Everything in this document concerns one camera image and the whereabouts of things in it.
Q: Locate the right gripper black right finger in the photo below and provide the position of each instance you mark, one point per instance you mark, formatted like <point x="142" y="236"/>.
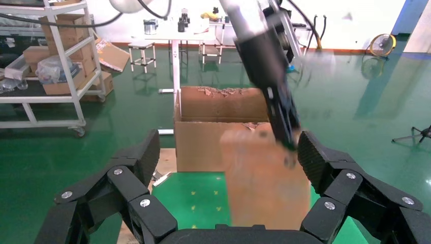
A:
<point x="363" y="202"/>

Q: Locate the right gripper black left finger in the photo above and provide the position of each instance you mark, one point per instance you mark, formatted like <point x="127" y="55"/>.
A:
<point x="118" y="195"/>

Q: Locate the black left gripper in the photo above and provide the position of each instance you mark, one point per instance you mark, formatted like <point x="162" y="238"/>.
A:
<point x="259" y="60"/>

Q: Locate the small taped cardboard box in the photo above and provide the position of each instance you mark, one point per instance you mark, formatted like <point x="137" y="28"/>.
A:
<point x="262" y="182"/>

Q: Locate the large open cardboard carton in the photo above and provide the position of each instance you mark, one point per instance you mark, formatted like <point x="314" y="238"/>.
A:
<point x="202" y="148"/>

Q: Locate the flat brown cardboard box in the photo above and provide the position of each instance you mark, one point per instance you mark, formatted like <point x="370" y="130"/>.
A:
<point x="60" y="88"/>

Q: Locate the tall brown cardboard box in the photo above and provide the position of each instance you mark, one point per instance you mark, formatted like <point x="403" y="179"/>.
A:
<point x="87" y="64"/>

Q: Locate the flattened printed cardboard sheet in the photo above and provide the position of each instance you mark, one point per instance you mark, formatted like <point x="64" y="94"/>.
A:
<point x="112" y="57"/>

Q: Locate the small brown cardboard box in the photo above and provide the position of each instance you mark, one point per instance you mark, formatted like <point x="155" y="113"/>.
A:
<point x="35" y="54"/>

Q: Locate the large brown cardboard box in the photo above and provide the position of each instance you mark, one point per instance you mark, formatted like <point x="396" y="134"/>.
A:
<point x="74" y="32"/>

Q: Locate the silver metal clamp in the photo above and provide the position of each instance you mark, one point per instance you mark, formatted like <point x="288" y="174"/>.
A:
<point x="161" y="179"/>

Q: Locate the green table mat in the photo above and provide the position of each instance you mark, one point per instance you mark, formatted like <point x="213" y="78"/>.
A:
<point x="192" y="192"/>

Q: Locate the small white metal stool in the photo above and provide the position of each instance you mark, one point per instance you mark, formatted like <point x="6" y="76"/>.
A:
<point x="211" y="50"/>
<point x="141" y="44"/>

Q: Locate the white wheeled shelf cart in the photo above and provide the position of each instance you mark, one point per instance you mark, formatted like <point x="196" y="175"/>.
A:
<point x="40" y="99"/>

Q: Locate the white desk with T-leg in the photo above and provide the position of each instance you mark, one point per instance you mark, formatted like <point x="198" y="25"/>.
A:
<point x="175" y="67"/>

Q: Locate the yellow floor fan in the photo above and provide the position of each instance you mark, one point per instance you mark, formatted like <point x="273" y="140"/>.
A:
<point x="382" y="45"/>

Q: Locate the clear plastic bag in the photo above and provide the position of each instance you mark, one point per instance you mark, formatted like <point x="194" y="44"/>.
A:
<point x="54" y="69"/>

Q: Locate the black bottle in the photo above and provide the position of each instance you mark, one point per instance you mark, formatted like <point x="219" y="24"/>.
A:
<point x="181" y="26"/>

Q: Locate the black desk gadget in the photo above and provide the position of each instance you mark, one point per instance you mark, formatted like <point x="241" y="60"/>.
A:
<point x="184" y="15"/>

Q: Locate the clear plastic cups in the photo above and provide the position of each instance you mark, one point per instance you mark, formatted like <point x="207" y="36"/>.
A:
<point x="13" y="84"/>

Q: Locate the white plastic tray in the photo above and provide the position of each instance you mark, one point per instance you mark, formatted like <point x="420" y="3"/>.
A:
<point x="18" y="69"/>

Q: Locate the silver metal can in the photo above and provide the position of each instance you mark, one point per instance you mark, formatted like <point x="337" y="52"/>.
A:
<point x="150" y="27"/>

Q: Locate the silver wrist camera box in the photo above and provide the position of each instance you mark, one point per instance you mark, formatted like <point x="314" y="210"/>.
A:
<point x="289" y="33"/>

